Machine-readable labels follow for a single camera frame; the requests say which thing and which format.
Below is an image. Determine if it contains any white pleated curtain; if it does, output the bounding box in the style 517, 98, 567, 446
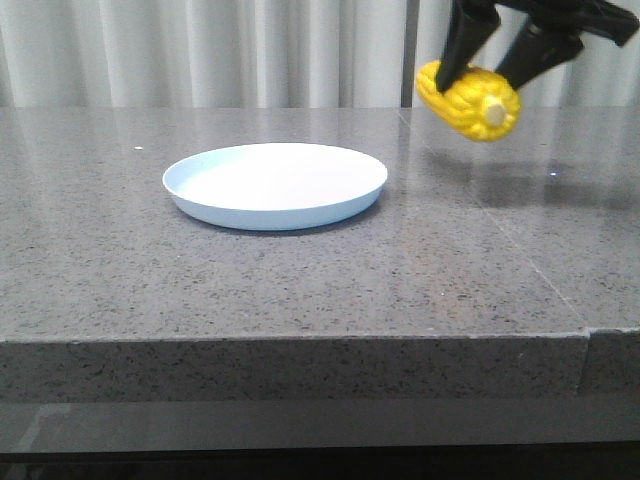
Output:
0, 0, 640, 110

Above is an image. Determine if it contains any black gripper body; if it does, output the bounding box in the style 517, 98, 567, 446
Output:
492, 1, 639, 47

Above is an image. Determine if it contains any yellow corn cob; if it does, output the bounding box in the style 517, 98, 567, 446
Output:
415, 60, 522, 142

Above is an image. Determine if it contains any light blue round plate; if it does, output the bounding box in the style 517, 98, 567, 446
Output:
162, 142, 388, 231

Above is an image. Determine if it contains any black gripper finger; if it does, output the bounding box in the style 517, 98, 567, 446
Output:
435, 0, 501, 93
495, 18, 584, 90

